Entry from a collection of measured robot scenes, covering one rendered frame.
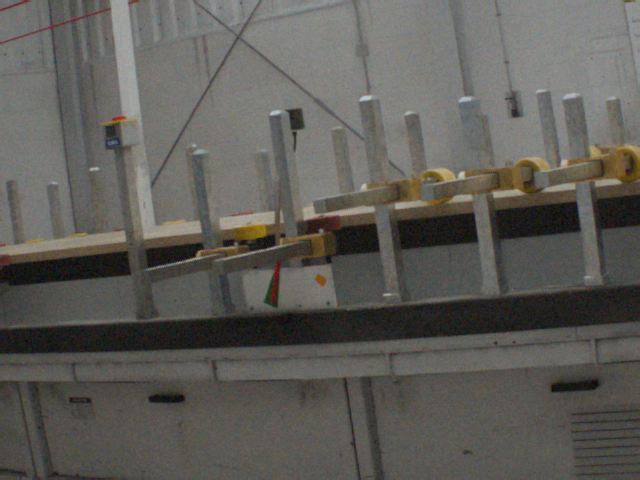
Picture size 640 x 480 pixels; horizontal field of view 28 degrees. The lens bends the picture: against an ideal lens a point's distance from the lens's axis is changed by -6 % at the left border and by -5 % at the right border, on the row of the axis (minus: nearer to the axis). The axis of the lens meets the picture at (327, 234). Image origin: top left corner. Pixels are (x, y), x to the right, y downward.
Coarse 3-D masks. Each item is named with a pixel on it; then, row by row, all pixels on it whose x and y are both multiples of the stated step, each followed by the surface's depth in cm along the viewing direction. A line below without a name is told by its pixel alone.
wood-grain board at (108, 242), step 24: (504, 192) 321; (552, 192) 290; (600, 192) 284; (624, 192) 280; (240, 216) 427; (264, 216) 393; (312, 216) 340; (360, 216) 319; (408, 216) 312; (432, 216) 308; (72, 240) 450; (96, 240) 409; (120, 240) 375; (144, 240) 358; (168, 240) 353; (192, 240) 349
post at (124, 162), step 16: (128, 160) 339; (128, 176) 338; (128, 192) 338; (128, 208) 339; (128, 224) 339; (128, 240) 340; (128, 256) 341; (144, 256) 341; (144, 288) 340; (144, 304) 340
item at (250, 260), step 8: (272, 248) 297; (280, 248) 298; (288, 248) 300; (296, 248) 303; (304, 248) 305; (240, 256) 286; (248, 256) 288; (256, 256) 290; (264, 256) 293; (272, 256) 295; (280, 256) 298; (288, 256) 300; (296, 256) 303; (216, 264) 281; (224, 264) 281; (232, 264) 283; (240, 264) 285; (248, 264) 288; (256, 264) 290; (216, 272) 282; (224, 272) 281
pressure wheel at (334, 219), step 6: (318, 216) 318; (324, 216) 314; (330, 216) 312; (336, 216) 313; (306, 222) 314; (312, 222) 312; (318, 222) 312; (324, 222) 311; (330, 222) 312; (336, 222) 313; (312, 228) 312; (318, 228) 312; (330, 228) 312; (336, 228) 313; (330, 258) 315
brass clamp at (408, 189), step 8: (368, 184) 297; (376, 184) 296; (384, 184) 295; (392, 184) 294; (400, 184) 293; (408, 184) 291; (416, 184) 293; (400, 192) 293; (408, 192) 292; (416, 192) 293; (392, 200) 294; (400, 200) 293; (408, 200) 292; (416, 200) 293
